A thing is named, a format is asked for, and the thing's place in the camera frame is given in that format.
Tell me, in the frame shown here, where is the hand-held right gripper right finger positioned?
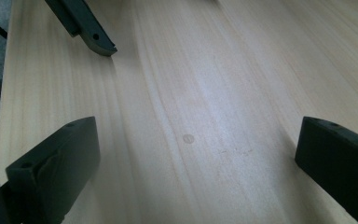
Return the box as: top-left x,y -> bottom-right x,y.
294,116 -> 358,224

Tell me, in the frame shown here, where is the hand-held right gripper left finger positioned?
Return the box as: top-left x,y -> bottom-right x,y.
0,116 -> 101,224

